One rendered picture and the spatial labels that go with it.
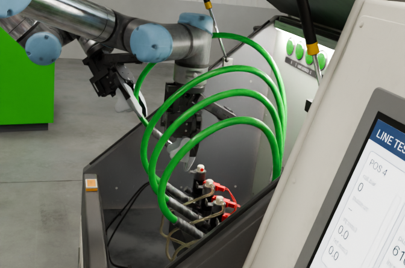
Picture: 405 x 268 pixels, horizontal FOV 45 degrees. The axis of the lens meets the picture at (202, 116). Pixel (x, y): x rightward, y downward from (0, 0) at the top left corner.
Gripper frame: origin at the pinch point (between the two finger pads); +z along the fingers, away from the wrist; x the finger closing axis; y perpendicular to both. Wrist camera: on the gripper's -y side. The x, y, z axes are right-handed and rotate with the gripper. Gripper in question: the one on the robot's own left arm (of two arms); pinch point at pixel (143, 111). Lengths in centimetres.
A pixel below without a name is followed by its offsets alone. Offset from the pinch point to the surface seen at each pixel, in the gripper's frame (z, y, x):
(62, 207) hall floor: -15, 144, -151
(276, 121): 20.7, -29.4, 12.6
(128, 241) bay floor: 25.9, 25.9, -7.2
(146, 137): 9.5, -5.6, 18.9
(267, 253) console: 39, -21, 34
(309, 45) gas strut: 14, -43, 32
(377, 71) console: 24, -49, 42
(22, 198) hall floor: -33, 165, -147
